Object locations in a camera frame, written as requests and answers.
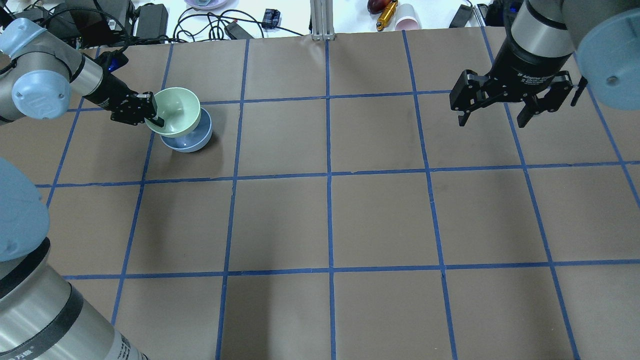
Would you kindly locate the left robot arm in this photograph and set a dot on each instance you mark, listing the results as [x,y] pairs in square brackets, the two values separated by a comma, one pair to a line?
[43,317]

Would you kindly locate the black power adapter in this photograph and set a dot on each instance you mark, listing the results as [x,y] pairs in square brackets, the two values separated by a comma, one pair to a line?
[236,32]

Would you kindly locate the red round object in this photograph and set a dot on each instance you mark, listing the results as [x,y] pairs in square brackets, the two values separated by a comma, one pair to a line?
[375,7]

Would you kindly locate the yellow toy bottle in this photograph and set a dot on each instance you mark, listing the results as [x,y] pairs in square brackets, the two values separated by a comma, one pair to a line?
[384,18]

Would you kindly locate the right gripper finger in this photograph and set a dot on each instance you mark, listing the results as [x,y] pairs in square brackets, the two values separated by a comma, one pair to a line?
[467,95]
[559,89]

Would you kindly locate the purple plate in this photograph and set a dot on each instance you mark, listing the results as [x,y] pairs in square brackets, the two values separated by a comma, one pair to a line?
[205,4]

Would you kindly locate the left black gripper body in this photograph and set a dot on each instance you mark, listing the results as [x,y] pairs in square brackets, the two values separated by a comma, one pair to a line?
[109,92]

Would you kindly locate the pink cup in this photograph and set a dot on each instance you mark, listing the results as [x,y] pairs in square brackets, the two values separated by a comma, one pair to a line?
[406,18]

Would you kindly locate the black power brick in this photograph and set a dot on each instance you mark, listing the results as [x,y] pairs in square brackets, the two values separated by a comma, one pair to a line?
[151,23]

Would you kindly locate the aluminium frame post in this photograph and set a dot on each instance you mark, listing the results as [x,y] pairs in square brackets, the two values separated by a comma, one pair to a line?
[322,20]

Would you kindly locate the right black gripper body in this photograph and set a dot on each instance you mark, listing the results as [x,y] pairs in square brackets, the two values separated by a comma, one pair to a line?
[522,69]

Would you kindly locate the blue bowl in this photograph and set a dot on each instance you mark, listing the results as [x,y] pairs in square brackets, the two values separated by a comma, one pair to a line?
[195,140]

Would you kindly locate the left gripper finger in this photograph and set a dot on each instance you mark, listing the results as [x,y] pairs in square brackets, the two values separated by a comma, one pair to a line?
[148,108]

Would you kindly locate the black laptop equipment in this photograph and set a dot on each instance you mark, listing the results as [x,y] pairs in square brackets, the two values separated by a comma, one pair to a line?
[84,23]

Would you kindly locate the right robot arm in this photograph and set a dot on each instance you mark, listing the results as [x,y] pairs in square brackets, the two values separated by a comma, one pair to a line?
[604,36]

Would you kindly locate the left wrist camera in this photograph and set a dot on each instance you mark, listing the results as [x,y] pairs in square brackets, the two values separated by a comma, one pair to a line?
[110,61]

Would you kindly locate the small blue black device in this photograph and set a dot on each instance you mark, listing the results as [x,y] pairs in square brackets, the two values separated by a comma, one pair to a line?
[271,19]

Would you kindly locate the green bowl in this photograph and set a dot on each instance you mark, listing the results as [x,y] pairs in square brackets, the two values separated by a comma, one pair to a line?
[178,112]

